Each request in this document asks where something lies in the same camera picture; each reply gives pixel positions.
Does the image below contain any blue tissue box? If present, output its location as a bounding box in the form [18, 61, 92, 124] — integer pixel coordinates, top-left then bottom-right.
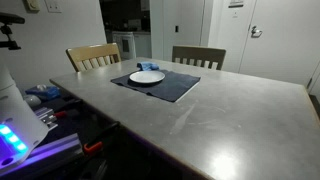
[25, 85, 60, 100]

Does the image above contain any light wooden chair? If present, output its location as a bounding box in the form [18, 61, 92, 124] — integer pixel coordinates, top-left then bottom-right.
[66, 43, 121, 72]

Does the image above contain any white round plate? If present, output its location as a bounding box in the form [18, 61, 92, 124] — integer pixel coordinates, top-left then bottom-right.
[129, 71, 165, 84]

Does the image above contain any white kitchen stove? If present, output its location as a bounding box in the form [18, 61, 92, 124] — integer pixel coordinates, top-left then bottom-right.
[112, 31, 136, 60]

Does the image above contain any dark wooden chair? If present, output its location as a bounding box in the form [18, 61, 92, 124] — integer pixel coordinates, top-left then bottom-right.
[172, 45, 226, 70]

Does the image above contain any dark blue placemat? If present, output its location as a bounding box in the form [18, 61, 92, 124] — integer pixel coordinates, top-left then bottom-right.
[111, 70, 201, 102]

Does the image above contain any silver door handle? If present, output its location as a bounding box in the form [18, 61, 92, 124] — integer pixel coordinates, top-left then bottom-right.
[251, 26, 263, 38]

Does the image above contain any blue cloth towel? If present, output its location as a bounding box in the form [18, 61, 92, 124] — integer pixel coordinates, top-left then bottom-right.
[137, 61, 159, 71]

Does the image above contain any beige round thermostat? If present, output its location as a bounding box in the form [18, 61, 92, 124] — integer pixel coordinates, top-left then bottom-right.
[26, 0, 40, 12]

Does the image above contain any black camera on mount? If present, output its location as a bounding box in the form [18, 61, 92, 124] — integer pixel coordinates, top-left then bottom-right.
[0, 12, 25, 50]

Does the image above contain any aluminium rail with purple light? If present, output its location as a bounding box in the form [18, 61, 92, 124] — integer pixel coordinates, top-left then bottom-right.
[0, 133, 83, 180]

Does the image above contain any red handled clamp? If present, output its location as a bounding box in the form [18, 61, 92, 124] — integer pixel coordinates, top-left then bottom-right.
[45, 99, 83, 118]

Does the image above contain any orange handled black clamp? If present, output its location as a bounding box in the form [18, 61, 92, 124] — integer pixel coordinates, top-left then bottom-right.
[83, 121, 120, 155]

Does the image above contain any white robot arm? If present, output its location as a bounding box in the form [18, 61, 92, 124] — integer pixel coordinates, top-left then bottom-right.
[0, 64, 48, 175]

